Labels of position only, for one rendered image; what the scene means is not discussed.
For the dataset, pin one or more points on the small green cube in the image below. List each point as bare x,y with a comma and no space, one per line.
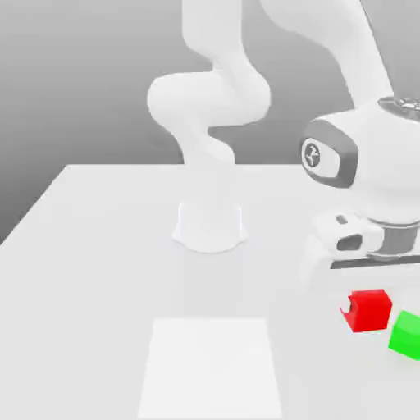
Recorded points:
405,334

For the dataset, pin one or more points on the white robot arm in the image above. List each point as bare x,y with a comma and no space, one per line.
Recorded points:
210,101

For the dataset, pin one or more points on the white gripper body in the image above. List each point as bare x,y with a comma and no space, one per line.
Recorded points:
367,277

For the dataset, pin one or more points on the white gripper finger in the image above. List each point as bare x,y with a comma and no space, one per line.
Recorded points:
344,300

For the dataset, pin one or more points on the small red cube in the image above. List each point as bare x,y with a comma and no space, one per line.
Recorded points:
369,311

